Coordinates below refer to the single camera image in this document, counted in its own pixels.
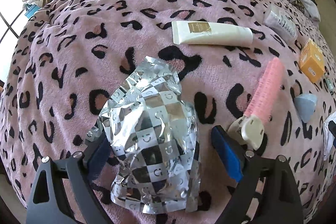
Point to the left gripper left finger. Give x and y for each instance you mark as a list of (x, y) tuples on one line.
[(48, 201)]

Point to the pink leopard print blanket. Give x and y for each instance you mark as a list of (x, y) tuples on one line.
[(73, 54)]

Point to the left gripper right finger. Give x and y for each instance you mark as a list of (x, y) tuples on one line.
[(280, 201)]

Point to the small green tube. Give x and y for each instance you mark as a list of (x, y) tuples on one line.
[(329, 85)]

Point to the white cream tube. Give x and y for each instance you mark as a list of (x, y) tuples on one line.
[(210, 33)]

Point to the pink hair roller clip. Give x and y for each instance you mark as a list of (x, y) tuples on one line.
[(250, 128)]

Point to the white paper bag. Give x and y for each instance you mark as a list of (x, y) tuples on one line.
[(328, 137)]

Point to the orange cardboard box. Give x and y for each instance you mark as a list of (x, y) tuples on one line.
[(311, 61)]

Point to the silver checkered foil bag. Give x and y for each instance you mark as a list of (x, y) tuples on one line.
[(153, 134)]

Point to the white tissue pack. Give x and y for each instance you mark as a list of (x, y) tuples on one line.
[(277, 20)]

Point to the blue makeup sponge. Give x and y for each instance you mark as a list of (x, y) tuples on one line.
[(305, 104)]

